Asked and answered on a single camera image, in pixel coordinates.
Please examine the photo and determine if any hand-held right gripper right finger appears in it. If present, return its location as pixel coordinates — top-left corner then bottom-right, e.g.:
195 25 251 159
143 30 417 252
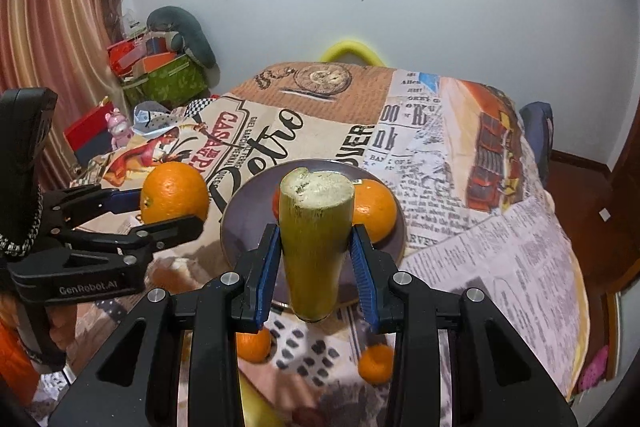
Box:
349 225 580 427

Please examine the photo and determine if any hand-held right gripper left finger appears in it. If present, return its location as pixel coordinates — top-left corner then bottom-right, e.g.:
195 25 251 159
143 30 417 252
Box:
49 223 282 427

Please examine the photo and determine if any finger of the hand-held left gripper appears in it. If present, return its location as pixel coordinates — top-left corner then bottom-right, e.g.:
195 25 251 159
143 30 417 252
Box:
42 185 145 229
49 214 204 267

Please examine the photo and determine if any purple round plate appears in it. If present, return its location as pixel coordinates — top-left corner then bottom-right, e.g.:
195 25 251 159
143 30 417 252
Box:
220 159 406 308

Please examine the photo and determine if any cut green gourd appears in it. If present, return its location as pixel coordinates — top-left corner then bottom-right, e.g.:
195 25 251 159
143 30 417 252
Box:
278 167 357 323

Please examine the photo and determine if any person's left forearm orange sleeve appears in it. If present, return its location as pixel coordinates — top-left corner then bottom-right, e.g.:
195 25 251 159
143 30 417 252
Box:
0 292 42 408

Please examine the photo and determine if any flat red box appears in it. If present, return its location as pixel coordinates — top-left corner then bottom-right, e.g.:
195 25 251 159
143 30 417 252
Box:
63 102 117 154

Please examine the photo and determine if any pink toy figure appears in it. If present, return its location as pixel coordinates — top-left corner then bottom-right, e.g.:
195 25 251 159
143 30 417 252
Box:
104 108 134 150

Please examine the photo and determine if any small orange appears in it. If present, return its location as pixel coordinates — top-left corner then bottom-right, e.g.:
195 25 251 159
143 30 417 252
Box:
235 328 273 364
358 343 396 385

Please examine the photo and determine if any printed tablecloth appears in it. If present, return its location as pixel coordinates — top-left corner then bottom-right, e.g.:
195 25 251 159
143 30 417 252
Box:
30 61 589 427

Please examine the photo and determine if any striped orange curtain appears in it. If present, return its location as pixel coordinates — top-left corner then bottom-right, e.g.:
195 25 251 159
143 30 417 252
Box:
0 0 151 192

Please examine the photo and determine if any red gift box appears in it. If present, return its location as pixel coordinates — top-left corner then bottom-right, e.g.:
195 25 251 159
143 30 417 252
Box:
107 33 181 78

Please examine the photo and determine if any yellow fruit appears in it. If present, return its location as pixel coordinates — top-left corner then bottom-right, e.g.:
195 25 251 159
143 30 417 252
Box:
239 377 286 427

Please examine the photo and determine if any grey plush cushion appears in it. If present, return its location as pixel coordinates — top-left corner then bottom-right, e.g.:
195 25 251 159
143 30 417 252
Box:
146 6 218 68

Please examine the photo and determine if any yellow chair back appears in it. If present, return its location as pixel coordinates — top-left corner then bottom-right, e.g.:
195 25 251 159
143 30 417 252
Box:
319 38 385 68

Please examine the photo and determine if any blue chair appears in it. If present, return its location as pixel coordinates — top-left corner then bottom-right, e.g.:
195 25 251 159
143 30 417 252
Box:
519 101 555 188

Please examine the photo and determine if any pink slipper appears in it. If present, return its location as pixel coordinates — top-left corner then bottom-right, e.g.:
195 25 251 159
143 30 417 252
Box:
578 345 611 394

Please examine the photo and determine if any braided wrist cord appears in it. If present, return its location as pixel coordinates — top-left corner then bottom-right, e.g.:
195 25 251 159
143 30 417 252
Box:
0 187 44 259

